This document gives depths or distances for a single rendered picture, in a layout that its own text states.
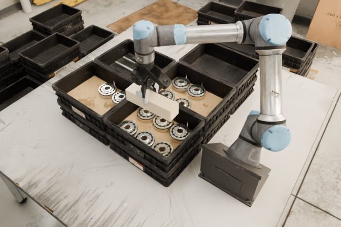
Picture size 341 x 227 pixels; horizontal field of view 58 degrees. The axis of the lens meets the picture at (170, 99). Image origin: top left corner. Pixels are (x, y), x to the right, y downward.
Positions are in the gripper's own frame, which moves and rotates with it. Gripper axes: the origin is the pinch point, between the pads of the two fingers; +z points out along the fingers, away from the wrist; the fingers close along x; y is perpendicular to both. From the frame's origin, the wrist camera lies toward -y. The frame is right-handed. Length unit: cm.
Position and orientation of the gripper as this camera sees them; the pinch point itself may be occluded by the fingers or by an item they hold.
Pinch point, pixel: (151, 99)
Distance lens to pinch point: 134.0
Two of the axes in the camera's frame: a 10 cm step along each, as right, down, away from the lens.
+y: -8.2, -3.8, 4.2
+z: 0.0, 7.3, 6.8
